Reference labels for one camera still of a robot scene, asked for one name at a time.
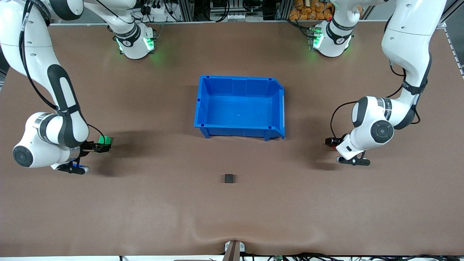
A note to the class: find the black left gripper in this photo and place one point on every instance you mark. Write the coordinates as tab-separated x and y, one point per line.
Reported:
337	141

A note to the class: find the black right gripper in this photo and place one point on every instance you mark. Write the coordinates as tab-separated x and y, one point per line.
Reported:
88	146

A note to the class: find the small green cube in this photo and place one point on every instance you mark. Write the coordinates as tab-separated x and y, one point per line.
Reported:
105	139

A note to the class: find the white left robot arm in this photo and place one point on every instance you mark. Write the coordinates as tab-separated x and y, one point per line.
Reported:
377	127

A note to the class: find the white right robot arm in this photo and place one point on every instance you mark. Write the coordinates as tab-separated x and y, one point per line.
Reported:
43	130

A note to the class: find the small black cube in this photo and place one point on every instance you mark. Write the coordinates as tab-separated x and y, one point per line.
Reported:
229	178

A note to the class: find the blue plastic storage bin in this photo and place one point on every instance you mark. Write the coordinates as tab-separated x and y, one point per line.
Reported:
239	108

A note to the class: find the brown table mat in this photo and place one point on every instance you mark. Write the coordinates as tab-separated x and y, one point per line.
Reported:
181	210

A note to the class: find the orange packaged goods pile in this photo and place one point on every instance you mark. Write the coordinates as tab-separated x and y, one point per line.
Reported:
308	12

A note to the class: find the white power strip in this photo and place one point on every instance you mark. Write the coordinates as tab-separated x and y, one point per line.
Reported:
159	9

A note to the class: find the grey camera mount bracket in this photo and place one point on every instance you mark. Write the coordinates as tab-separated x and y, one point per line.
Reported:
233	250

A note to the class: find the aluminium frame profile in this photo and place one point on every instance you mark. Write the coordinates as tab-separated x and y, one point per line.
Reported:
455	14

